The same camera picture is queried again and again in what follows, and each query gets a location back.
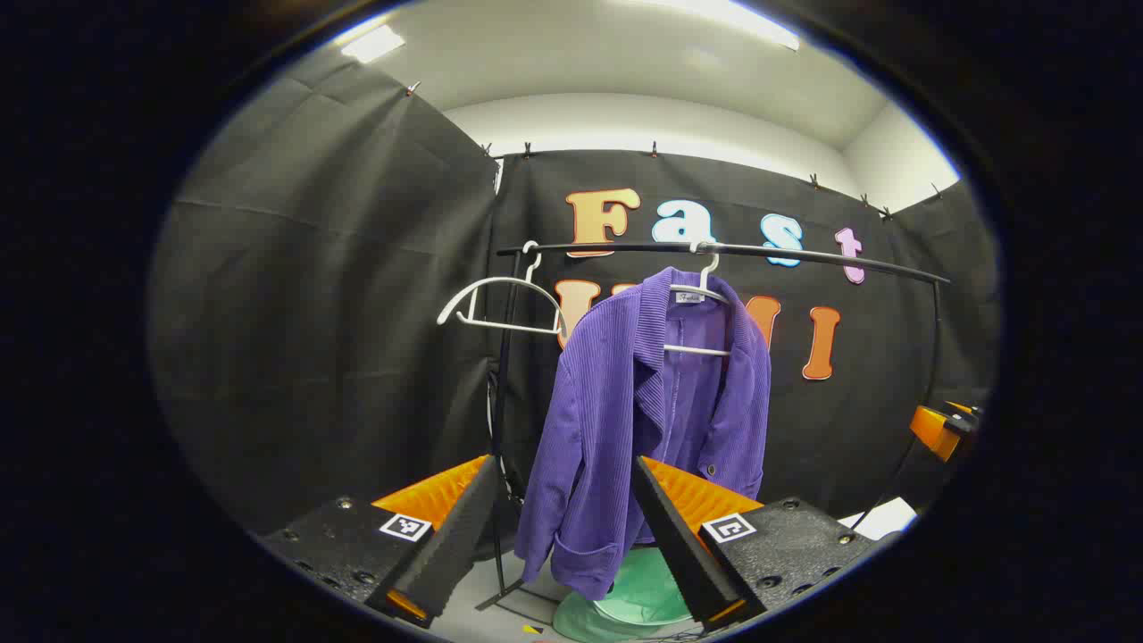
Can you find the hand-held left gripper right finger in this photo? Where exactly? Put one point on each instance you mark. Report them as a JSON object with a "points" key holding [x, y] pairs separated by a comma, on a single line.
{"points": [[674, 545]]}

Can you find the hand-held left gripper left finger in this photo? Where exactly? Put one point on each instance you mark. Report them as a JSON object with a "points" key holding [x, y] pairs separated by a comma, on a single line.
{"points": [[455, 545]]}

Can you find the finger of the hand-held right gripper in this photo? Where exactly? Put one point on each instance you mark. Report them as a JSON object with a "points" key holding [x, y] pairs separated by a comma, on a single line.
{"points": [[933, 430]]}

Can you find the green laundry hamper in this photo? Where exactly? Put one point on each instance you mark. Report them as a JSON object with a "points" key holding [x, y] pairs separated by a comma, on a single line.
{"points": [[643, 589]]}

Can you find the white hanger with label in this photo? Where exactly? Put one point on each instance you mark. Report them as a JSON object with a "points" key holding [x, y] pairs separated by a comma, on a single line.
{"points": [[696, 350]]}

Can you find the plain white hanger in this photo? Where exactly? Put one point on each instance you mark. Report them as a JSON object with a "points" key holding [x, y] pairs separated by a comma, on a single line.
{"points": [[500, 281]]}

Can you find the black clothes rack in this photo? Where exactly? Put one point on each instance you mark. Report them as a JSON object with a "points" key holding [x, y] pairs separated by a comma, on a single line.
{"points": [[625, 247]]}

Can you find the white sheet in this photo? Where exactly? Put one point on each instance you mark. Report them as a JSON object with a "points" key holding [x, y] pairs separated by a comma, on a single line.
{"points": [[882, 518]]}

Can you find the black backdrop cloth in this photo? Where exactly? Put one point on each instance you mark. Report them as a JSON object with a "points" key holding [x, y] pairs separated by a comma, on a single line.
{"points": [[312, 313]]}

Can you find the row of backdrop clips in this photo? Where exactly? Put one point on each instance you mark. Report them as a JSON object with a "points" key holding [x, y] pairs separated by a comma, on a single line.
{"points": [[654, 149]]}

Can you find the long ceiling light strip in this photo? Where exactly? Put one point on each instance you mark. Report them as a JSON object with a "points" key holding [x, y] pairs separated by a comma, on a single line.
{"points": [[732, 18]]}

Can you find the small ceiling light panel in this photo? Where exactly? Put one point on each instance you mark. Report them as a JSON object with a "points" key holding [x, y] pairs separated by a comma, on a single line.
{"points": [[373, 43]]}

